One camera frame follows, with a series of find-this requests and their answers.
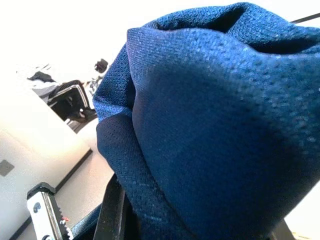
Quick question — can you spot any distant robot rig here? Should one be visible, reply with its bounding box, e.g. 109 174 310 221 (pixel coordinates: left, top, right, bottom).
88 58 110 97

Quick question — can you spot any grey wall socket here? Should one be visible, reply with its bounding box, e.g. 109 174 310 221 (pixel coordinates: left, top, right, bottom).
0 159 15 177

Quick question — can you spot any black taut overhead cable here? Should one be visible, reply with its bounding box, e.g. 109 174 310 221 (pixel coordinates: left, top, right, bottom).
290 12 320 25

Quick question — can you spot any blue mesh garment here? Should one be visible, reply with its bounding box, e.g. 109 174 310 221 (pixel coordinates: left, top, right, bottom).
71 1 320 240

